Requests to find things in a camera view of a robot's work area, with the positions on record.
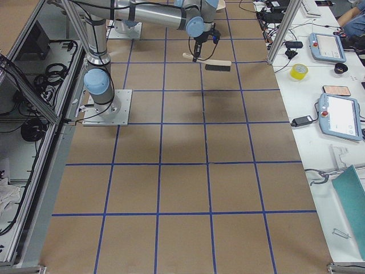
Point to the teach pendant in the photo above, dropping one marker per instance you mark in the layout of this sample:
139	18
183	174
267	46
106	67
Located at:
339	116
325	47

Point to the beige dustpan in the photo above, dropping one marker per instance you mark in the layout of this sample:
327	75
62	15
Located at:
221	5

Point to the smartphone orange screen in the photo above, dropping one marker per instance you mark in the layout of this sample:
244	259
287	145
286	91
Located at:
337	90

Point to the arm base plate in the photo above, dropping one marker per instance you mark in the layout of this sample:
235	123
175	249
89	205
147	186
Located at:
120	31
116	114

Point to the black adapter upper table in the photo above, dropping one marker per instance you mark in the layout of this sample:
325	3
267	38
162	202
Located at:
293	44

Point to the lower teach pendant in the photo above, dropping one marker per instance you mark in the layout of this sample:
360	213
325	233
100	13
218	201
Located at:
339	116

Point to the white hand brush black bristles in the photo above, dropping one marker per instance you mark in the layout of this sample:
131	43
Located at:
211	64

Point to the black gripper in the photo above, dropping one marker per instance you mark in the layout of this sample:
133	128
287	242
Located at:
200	38

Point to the person in blue shirt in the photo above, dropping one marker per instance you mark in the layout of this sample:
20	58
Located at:
352	21

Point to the black power adapter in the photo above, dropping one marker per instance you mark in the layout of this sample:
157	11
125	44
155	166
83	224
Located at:
301	121

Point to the aluminium frame post right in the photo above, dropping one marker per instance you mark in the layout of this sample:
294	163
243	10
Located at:
288	18

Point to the yellow tape roll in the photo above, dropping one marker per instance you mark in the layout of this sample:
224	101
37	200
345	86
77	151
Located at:
298	71

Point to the teal board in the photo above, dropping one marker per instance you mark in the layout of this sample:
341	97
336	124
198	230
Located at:
351	195

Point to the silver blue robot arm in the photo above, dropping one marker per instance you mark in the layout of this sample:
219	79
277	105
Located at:
91	18

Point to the upper teach pendant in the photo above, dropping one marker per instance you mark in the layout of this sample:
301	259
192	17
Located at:
325	47

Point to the aluminium frame left enclosure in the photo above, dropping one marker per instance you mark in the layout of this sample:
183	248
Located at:
42	67

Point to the wrist camera black blue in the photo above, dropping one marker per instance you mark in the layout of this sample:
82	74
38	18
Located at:
215	36

